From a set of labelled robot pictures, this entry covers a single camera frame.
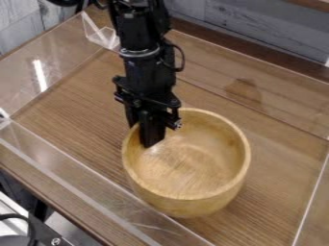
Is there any black cable lower left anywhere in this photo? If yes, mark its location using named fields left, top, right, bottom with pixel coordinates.
left=0, top=212, right=39, bottom=246

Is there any clear acrylic corner bracket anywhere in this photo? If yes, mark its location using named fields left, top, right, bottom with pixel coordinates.
left=81, top=12, right=118, bottom=51

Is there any light wooden bowl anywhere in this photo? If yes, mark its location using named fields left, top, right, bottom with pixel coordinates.
left=120, top=108, right=251, bottom=218

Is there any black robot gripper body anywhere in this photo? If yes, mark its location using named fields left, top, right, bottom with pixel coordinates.
left=112, top=44, right=185, bottom=131

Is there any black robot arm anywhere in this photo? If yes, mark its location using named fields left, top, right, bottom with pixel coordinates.
left=89, top=0, right=184, bottom=148

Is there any clear acrylic tray wall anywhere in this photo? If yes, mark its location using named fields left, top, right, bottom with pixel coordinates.
left=0, top=17, right=329, bottom=246

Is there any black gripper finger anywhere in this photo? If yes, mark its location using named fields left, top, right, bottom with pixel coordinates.
left=124, top=100, right=140, bottom=127
left=138, top=111, right=165, bottom=148

